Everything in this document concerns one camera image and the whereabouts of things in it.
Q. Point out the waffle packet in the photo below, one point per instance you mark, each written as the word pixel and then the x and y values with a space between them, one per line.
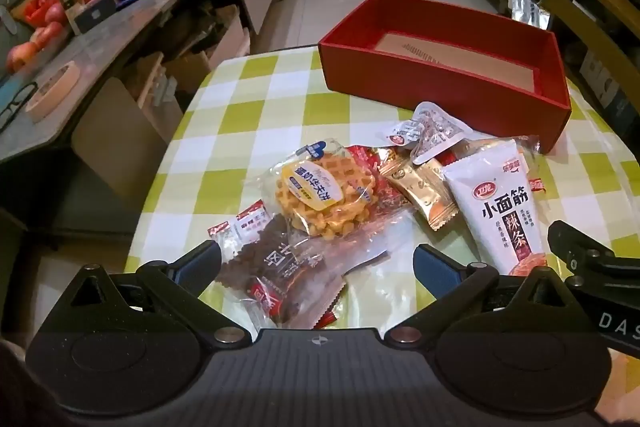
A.
pixel 320 192

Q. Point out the red cardboard box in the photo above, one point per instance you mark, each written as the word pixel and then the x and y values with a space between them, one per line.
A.
pixel 425 97

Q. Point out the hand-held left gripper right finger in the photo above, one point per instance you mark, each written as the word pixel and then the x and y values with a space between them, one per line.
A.
pixel 434 264

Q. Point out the red gummy candy packet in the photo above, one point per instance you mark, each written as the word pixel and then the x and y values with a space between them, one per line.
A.
pixel 365 159

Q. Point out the cardboard boxes under cabinet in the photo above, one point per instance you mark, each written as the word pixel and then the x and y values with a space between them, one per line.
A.
pixel 220 42

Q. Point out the red white dark snack packet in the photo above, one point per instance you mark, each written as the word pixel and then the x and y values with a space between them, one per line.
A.
pixel 265 257

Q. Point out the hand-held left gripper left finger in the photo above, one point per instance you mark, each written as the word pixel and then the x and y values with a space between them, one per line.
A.
pixel 200 263

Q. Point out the beige tape roll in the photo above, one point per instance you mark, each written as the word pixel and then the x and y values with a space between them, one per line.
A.
pixel 47 103

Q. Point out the silver foil bag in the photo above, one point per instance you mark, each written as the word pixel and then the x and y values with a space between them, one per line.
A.
pixel 530 4

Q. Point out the black glasses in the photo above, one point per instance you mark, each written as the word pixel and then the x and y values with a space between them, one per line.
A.
pixel 11 109

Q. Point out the dark blue box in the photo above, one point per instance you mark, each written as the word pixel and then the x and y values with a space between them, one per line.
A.
pixel 95 9

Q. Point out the white spicy strip packet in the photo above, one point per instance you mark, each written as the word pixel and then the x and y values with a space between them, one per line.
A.
pixel 500 227

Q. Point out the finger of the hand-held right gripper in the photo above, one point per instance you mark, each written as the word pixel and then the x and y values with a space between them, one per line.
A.
pixel 575 247

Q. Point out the small clear printed packet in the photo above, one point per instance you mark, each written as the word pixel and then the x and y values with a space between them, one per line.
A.
pixel 437 132

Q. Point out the small red packet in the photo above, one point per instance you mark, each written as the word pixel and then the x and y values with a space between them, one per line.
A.
pixel 537 186

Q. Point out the wooden chair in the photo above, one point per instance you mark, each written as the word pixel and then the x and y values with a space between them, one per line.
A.
pixel 575 14

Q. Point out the small white red-label packet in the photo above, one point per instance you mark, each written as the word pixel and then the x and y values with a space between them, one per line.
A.
pixel 402 134

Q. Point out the red apple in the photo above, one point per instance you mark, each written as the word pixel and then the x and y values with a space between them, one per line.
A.
pixel 22 57
pixel 47 36
pixel 56 13

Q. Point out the gold snack packet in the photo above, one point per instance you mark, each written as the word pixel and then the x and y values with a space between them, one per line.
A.
pixel 425 192

